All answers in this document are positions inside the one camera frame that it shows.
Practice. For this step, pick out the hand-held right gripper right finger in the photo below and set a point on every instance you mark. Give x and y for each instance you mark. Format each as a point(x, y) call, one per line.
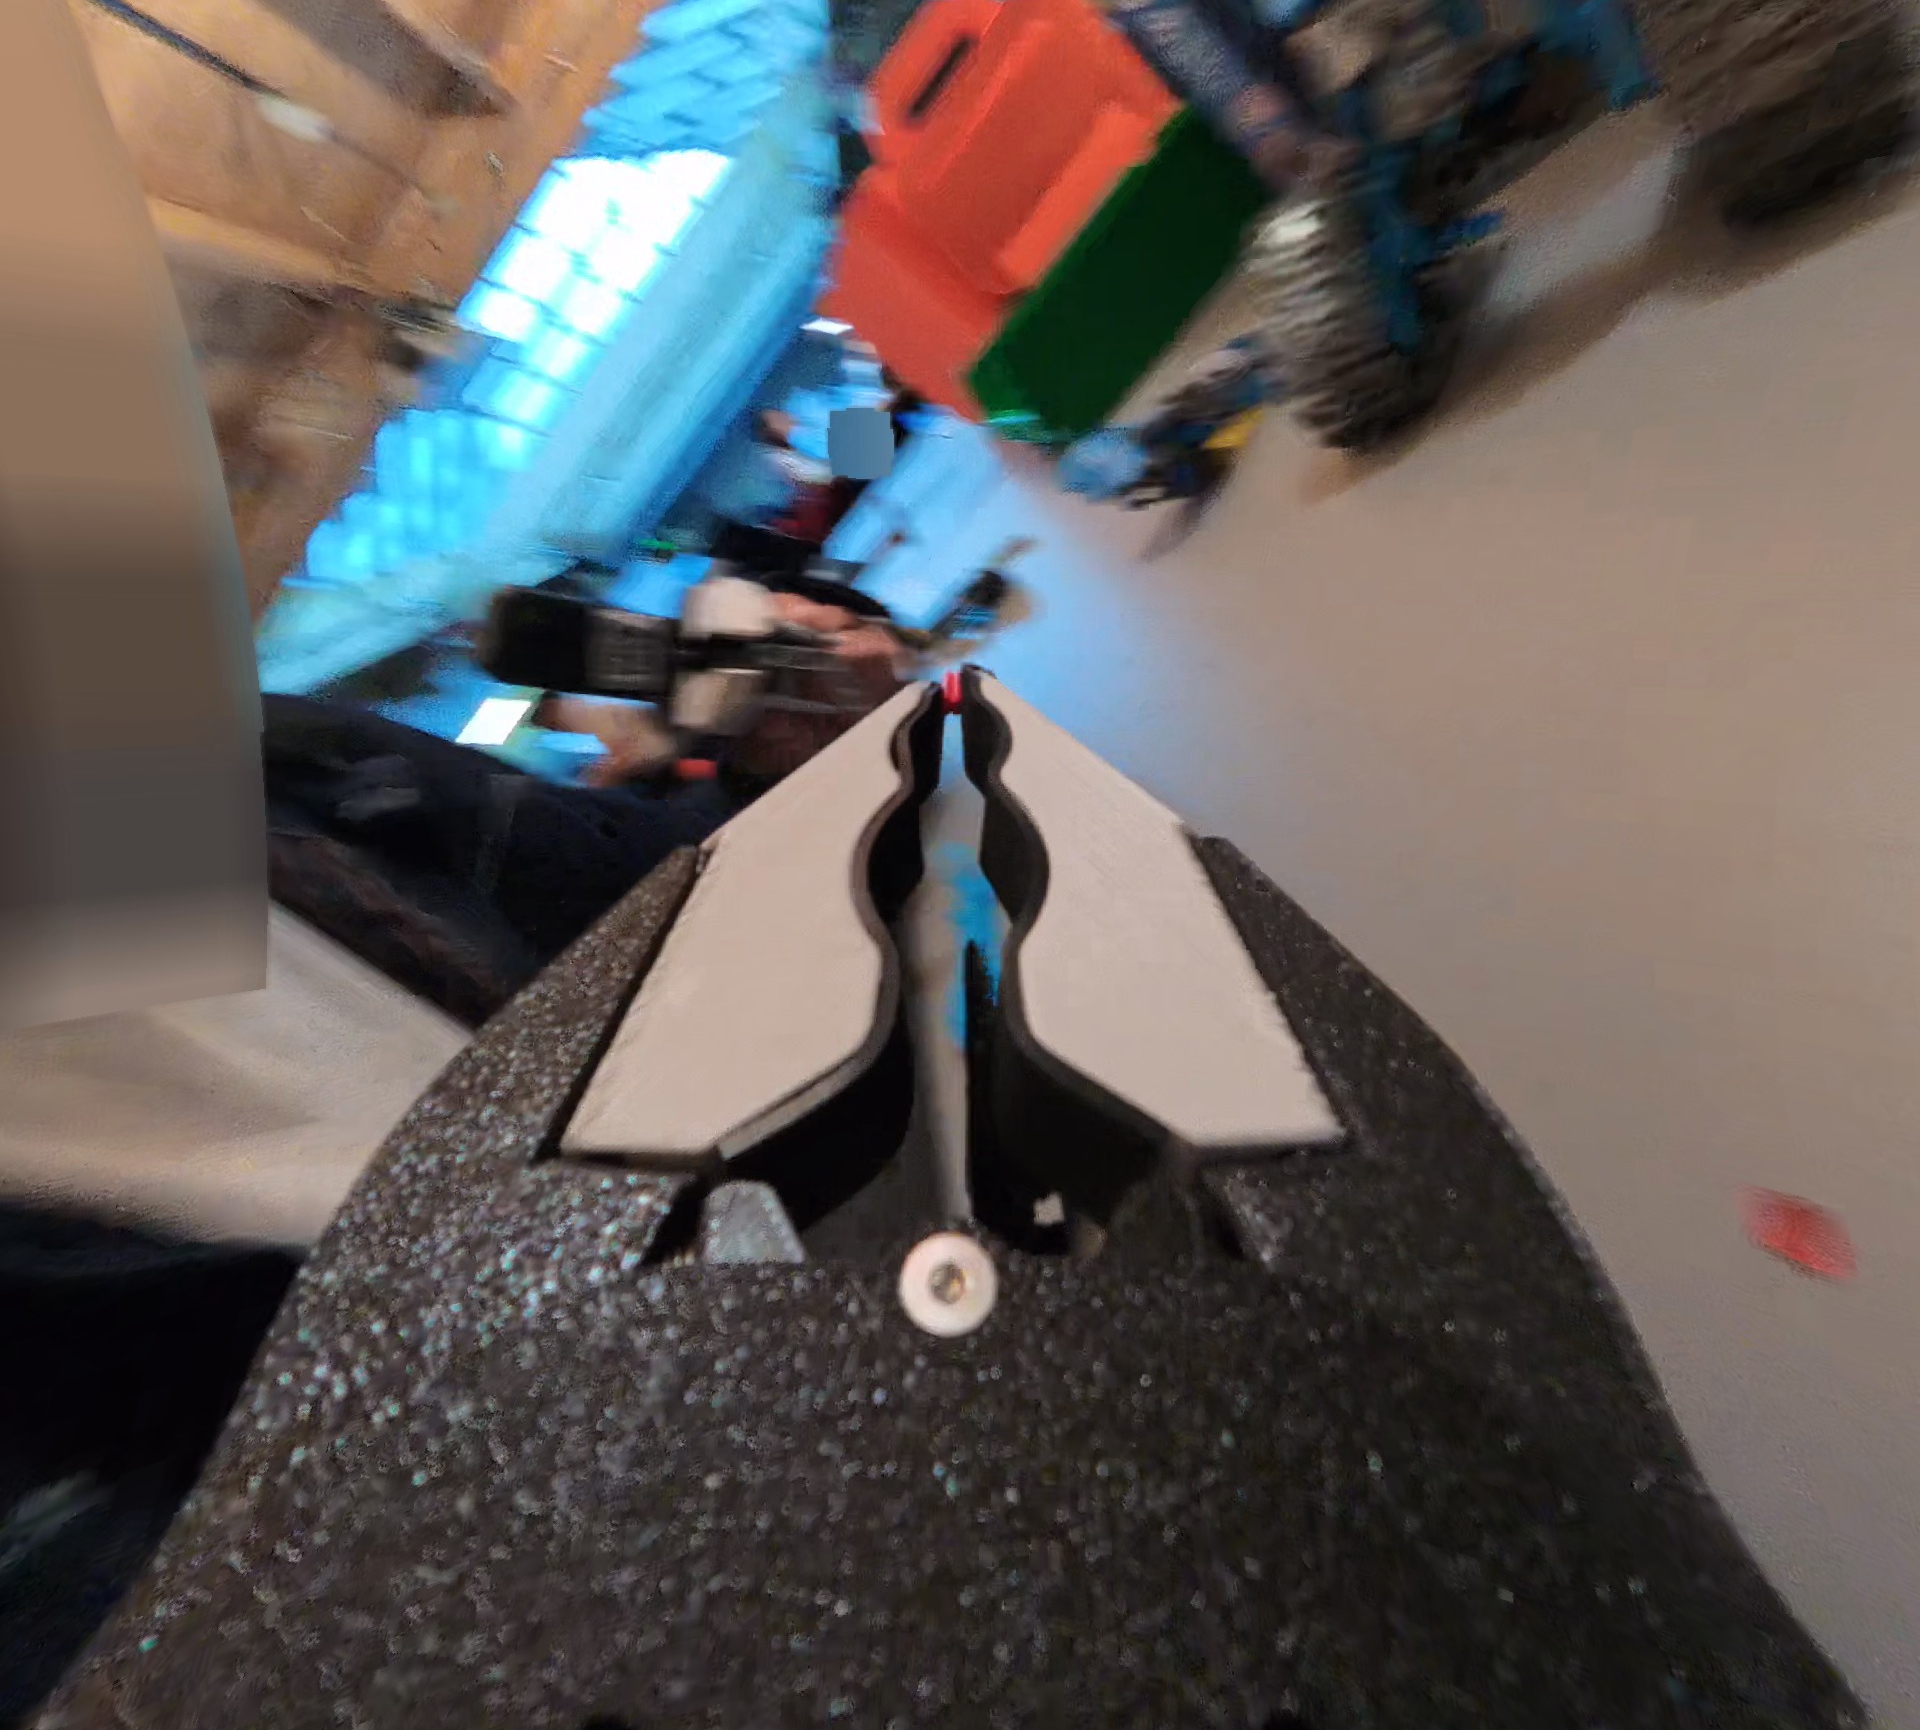
point(1170, 1010)

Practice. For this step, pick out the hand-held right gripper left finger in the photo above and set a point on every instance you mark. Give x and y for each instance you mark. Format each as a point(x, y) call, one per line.
point(735, 995)

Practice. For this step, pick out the blue grey tracked toy robot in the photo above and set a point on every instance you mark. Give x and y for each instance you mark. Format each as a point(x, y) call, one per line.
point(1350, 304)

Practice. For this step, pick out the grey desk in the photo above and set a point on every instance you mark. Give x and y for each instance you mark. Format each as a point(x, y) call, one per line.
point(1500, 785)

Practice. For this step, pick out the person's left hand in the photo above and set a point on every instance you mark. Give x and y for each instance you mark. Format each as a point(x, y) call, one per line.
point(832, 658)

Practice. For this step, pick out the blue brick separator tool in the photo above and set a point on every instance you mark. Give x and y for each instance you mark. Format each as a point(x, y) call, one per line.
point(962, 921)

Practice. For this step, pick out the person's dark denim jacket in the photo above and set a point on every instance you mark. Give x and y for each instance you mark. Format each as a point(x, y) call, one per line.
point(450, 845)

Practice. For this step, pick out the person's white shirt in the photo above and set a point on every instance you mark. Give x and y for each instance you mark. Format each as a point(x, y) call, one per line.
point(180, 1101)

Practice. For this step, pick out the small blue black toy car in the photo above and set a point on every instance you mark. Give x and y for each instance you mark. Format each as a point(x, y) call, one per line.
point(1184, 441)

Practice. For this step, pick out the orange felt bag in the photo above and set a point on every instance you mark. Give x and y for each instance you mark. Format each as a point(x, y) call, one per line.
point(991, 155)

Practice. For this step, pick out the green plastic bin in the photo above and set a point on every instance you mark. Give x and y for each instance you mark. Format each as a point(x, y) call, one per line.
point(1125, 304)

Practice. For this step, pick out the small red stud piece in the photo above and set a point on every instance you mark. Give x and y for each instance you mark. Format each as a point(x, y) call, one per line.
point(1792, 1230)

